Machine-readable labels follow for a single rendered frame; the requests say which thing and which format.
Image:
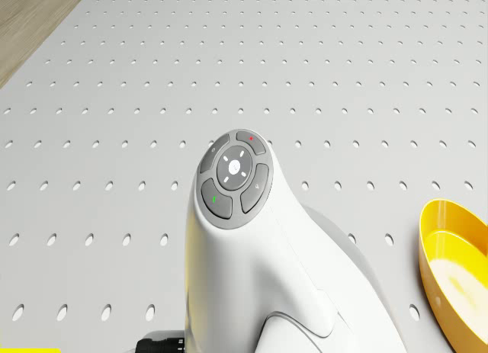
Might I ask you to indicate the yellow bowl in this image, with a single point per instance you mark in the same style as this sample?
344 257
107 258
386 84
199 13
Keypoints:
453 276

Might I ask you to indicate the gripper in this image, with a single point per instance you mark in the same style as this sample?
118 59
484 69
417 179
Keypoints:
162 343

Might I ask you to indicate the yellow basket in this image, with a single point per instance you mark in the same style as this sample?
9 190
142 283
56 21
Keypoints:
30 350

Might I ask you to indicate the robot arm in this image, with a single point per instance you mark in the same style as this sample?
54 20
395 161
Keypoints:
251 254

